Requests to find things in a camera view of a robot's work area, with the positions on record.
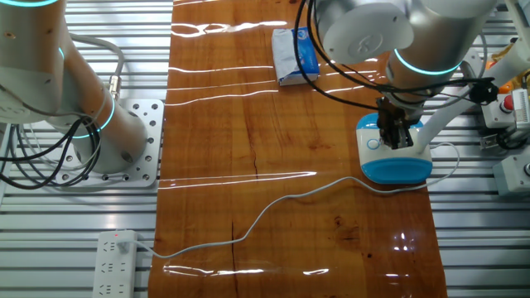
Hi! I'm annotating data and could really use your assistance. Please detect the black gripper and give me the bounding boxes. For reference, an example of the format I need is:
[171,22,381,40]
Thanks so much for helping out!
[375,99,415,149]

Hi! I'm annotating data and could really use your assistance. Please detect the blue and white desk lamp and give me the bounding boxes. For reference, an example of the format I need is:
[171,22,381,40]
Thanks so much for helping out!
[355,0,530,185]

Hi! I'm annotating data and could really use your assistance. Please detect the red emergency stop button box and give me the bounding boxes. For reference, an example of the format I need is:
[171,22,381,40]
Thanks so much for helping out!
[479,93,517,129]

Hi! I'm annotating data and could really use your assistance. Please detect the grey green button box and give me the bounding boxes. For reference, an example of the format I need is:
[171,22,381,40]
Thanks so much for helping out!
[492,153,530,198]

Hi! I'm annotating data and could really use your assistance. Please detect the orange block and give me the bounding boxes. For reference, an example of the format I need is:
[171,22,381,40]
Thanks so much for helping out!
[484,60,514,94]

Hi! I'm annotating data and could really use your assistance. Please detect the blue tissue pack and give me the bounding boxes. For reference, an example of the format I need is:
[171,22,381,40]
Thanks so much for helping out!
[271,26,322,87]

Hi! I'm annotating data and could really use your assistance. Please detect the glossy wood grain table mat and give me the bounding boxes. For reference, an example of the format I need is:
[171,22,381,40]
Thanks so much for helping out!
[147,0,449,298]

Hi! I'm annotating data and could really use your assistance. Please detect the white power strip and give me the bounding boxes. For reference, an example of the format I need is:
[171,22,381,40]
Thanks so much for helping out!
[91,229,138,298]

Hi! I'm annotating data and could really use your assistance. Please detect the white lamp power cable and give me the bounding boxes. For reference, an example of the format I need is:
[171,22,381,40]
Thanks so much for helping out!
[118,142,461,260]

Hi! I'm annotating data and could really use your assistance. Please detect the small grey metal bracket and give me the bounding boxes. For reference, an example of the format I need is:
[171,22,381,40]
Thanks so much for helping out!
[479,133,499,151]

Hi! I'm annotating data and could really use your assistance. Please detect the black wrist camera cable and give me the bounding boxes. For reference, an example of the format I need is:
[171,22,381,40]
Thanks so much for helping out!
[308,0,501,105]

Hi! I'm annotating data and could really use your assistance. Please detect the silver ribbed camera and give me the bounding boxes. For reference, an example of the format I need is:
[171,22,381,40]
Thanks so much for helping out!
[512,88,530,132]

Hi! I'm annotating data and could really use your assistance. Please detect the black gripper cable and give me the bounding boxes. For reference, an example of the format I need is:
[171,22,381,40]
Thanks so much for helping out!
[292,0,382,112]

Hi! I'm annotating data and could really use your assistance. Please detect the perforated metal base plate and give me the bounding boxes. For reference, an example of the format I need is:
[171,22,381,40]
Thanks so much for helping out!
[55,99,166,188]

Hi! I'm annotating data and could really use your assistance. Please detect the grey robot cable with connector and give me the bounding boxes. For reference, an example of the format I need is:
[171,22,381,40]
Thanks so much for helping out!
[70,33,126,101]

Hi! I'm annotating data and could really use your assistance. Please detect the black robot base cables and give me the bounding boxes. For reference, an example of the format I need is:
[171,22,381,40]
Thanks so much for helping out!
[0,118,101,191]

